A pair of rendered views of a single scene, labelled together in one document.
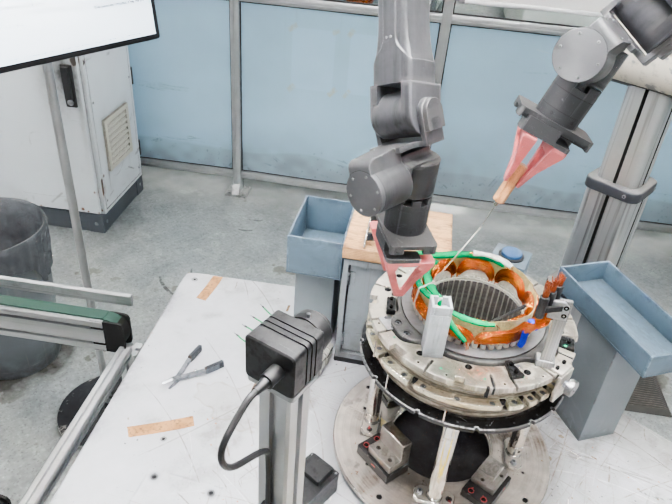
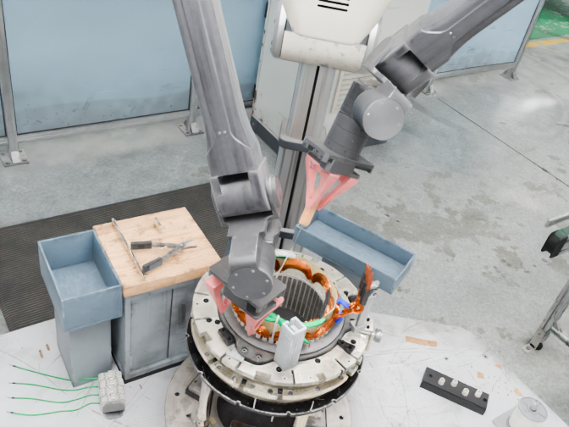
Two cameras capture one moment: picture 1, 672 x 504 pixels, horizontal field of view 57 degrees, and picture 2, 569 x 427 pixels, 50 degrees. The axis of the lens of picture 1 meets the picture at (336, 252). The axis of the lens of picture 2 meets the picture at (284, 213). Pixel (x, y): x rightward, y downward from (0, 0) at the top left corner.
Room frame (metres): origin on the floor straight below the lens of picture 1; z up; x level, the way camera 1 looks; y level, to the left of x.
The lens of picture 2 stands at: (0.24, 0.35, 1.88)
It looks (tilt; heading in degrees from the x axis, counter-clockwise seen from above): 37 degrees down; 315
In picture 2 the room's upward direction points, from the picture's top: 12 degrees clockwise
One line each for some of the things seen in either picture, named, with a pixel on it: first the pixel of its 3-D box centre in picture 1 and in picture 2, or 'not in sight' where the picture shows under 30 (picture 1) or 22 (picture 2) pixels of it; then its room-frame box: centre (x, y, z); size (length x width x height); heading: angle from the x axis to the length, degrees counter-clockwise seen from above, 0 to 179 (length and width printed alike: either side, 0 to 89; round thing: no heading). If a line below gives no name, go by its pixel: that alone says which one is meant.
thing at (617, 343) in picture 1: (602, 364); (341, 286); (0.86, -0.51, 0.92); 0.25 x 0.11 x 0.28; 19
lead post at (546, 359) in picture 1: (554, 332); (364, 305); (0.66, -0.31, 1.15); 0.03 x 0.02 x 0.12; 79
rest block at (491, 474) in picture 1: (490, 474); (315, 413); (0.67, -0.29, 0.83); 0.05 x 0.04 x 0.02; 141
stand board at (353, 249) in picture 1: (400, 234); (157, 248); (1.04, -0.12, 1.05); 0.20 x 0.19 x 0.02; 83
